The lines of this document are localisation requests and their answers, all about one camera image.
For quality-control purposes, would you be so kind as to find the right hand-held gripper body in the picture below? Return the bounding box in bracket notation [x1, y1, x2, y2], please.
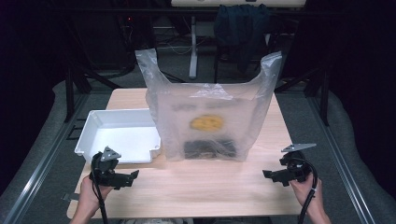
[278, 143, 318, 184]

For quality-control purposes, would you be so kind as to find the dark cloth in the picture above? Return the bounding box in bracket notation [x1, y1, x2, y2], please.
[213, 3, 272, 75]

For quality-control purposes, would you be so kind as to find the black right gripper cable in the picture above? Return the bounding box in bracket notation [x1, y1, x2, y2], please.
[287, 157, 319, 224]

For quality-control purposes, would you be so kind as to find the translucent plastic bag yellow print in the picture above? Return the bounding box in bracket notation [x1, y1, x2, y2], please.
[134, 49, 283, 163]

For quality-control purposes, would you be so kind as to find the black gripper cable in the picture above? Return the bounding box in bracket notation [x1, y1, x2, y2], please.
[287, 157, 319, 224]
[90, 151, 109, 224]

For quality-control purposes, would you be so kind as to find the black metal frame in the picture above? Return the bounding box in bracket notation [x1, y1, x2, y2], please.
[274, 65, 332, 127]
[63, 61, 123, 123]

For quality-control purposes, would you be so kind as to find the person's right hand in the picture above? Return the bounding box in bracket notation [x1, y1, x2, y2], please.
[289, 173, 325, 217]

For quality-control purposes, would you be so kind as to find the grey metal bracket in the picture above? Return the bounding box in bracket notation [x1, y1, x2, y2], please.
[61, 192, 81, 202]

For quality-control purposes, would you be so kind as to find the person's left hand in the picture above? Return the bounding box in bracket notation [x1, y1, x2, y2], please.
[78, 175, 114, 217]

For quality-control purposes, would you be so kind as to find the aluminium rail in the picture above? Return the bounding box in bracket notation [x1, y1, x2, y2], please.
[305, 92, 376, 224]
[2, 92, 92, 224]

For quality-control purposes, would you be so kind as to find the black rectangular box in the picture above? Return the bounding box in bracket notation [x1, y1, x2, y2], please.
[183, 139, 238, 160]

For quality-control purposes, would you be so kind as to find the white stand leg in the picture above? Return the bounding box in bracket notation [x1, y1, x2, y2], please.
[189, 15, 199, 79]

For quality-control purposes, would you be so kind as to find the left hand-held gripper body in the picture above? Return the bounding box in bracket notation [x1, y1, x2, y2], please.
[90, 146, 132, 188]

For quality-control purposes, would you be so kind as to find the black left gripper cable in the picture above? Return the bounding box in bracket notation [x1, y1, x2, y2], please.
[90, 151, 109, 224]

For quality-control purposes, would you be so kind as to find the white plastic tray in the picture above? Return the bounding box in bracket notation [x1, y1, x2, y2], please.
[74, 107, 163, 165]

